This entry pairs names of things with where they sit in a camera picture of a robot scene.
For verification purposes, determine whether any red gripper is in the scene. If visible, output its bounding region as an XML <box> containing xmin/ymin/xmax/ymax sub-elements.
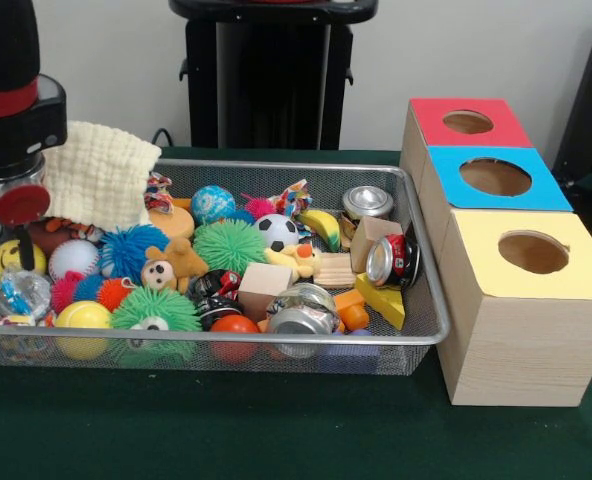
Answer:
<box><xmin>0</xmin><ymin>182</ymin><xmax>53</xmax><ymax>272</ymax></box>

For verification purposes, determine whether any cream yellow cloth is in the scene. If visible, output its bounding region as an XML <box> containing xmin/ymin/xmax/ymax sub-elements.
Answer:
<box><xmin>38</xmin><ymin>121</ymin><xmax>164</xmax><ymax>233</ymax></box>

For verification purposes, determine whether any clear mesh bin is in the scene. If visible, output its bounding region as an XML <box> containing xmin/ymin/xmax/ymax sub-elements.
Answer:
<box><xmin>0</xmin><ymin>155</ymin><xmax>452</xmax><ymax>376</ymax></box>

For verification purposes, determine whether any wooden box with three holes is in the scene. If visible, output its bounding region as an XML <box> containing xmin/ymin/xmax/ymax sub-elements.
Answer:
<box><xmin>401</xmin><ymin>97</ymin><xmax>592</xmax><ymax>408</ymax></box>

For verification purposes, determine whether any yellow smiley face ball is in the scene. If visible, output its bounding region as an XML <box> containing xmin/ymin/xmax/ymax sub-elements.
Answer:
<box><xmin>0</xmin><ymin>239</ymin><xmax>49</xmax><ymax>285</ymax></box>

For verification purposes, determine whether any crumpled clear plastic bottle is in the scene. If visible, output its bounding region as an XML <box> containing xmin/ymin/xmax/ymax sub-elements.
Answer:
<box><xmin>0</xmin><ymin>267</ymin><xmax>54</xmax><ymax>322</ymax></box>

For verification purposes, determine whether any white baseball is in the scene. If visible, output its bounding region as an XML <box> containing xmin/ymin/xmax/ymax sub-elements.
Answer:
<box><xmin>48</xmin><ymin>238</ymin><xmax>102</xmax><ymax>283</ymax></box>

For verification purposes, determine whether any plain yellow ball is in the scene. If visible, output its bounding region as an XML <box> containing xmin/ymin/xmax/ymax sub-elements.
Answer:
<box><xmin>53</xmin><ymin>300</ymin><xmax>114</xmax><ymax>361</ymax></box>

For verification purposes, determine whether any blue spiky ball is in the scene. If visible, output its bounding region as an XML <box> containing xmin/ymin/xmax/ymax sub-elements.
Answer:
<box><xmin>100</xmin><ymin>224</ymin><xmax>173</xmax><ymax>284</ymax></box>

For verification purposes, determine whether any green spiky ball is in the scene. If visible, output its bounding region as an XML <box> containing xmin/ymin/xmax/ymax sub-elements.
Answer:
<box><xmin>110</xmin><ymin>287</ymin><xmax>204</xmax><ymax>334</ymax></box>
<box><xmin>193</xmin><ymin>219</ymin><xmax>270</xmax><ymax>277</ymax></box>

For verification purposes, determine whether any brown teddy bear toy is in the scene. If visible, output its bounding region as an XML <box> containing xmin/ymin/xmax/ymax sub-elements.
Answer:
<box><xmin>140</xmin><ymin>237</ymin><xmax>210</xmax><ymax>294</ymax></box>

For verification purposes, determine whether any orange red ball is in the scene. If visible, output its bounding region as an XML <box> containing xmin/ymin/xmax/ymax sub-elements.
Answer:
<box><xmin>208</xmin><ymin>314</ymin><xmax>262</xmax><ymax>363</ymax></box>

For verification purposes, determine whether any black and white soccer ball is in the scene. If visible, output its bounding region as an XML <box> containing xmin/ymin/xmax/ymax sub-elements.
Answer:
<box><xmin>255</xmin><ymin>213</ymin><xmax>303</xmax><ymax>253</ymax></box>

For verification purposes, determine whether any crushed silver can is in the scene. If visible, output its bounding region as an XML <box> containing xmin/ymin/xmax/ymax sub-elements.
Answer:
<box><xmin>264</xmin><ymin>282</ymin><xmax>341</xmax><ymax>359</ymax></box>

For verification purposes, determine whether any dark green table cloth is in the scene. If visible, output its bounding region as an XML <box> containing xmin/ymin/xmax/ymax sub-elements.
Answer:
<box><xmin>0</xmin><ymin>145</ymin><xmax>592</xmax><ymax>480</ymax></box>

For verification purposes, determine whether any yellow wedge block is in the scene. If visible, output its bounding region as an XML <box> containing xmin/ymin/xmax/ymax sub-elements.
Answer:
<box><xmin>354</xmin><ymin>272</ymin><xmax>407</xmax><ymax>332</ymax></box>

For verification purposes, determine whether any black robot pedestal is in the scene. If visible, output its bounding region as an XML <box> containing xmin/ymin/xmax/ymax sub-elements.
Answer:
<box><xmin>169</xmin><ymin>0</ymin><xmax>379</xmax><ymax>151</ymax></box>

